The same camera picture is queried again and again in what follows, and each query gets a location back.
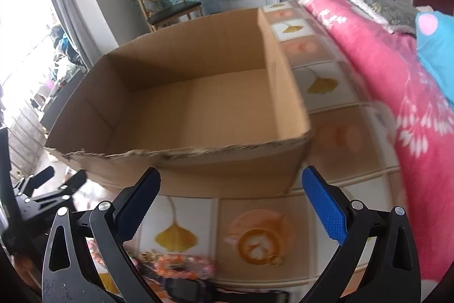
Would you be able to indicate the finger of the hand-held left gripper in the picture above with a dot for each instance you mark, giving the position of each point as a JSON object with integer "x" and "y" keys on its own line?
{"x": 44, "y": 176}
{"x": 72, "y": 184}

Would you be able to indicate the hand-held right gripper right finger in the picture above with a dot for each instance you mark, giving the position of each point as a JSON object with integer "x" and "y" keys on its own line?
{"x": 326, "y": 209}

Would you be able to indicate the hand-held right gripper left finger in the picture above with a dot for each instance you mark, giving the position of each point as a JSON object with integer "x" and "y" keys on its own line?
{"x": 136, "y": 209}

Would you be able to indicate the pile of gold jewelry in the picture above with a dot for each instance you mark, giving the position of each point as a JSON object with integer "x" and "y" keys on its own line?
{"x": 150, "y": 257}

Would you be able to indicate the black wrist watch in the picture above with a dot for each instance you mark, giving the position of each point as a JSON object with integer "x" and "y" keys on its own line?
{"x": 227, "y": 290}

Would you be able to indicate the brown cardboard box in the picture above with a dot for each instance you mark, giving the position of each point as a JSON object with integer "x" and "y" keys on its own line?
{"x": 212, "y": 111}

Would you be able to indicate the ginkgo coffee print tablecloth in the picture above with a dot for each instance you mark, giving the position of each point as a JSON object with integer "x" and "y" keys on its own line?
{"x": 198, "y": 217}

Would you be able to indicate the pile of clothes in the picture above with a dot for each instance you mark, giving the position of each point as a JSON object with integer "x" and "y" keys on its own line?
{"x": 65, "y": 58}

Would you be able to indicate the pink floral blanket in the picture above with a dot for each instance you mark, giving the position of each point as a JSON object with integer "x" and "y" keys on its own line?
{"x": 390, "y": 75}

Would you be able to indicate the blue pillow with pink dots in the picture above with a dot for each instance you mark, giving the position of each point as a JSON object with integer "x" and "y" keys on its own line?
{"x": 438, "y": 47}

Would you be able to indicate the wooden chair with black seat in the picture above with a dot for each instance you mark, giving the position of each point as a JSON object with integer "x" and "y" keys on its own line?
{"x": 170, "y": 10}

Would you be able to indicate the grey cushion with lace trim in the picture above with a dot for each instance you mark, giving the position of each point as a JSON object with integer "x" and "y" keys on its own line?
{"x": 386, "y": 10}

